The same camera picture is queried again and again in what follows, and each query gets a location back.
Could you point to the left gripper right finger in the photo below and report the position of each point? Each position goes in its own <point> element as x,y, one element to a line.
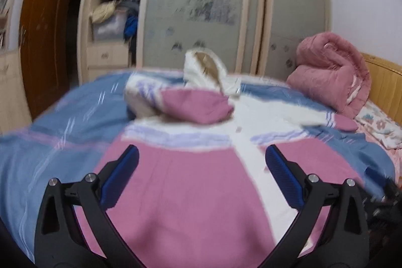
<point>344,239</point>

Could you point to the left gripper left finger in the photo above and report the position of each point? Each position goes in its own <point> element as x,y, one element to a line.
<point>73,228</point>

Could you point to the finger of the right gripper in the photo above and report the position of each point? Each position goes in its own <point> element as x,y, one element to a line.
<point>384,182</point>

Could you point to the pink and white hooded jacket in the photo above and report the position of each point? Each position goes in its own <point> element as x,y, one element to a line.
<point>202,195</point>

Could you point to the wooden headboard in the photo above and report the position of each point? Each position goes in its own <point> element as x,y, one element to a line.
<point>386,88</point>

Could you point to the blue plaid bed sheet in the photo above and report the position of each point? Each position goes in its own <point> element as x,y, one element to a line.
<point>66,144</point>

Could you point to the rolled pink quilt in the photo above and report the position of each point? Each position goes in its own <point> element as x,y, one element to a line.
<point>331,70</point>

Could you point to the beige cabinet with bookshelf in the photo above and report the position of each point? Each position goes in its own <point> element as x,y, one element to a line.
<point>14,109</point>

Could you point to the frosted sliding wardrobe door right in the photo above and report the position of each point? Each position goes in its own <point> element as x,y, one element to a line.
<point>286,24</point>

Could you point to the frosted sliding wardrobe door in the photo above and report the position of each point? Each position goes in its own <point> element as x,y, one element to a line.
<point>286,24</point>
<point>167,29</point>

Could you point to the translucent storage box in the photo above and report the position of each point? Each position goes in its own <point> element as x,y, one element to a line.
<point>110,29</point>

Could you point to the brown wooden door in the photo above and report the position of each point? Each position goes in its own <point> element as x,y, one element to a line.
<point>43,53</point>

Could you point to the blue garment in wardrobe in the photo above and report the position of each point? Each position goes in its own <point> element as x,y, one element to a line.
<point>131,26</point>

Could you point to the beige crumpled garment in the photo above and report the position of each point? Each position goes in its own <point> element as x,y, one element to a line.
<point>103,12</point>

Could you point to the frosted sliding wardrobe door left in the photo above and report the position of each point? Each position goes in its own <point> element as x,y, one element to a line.
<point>167,29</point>

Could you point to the beige wardrobe frame with drawers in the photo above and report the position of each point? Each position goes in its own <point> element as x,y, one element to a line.
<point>98,58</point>

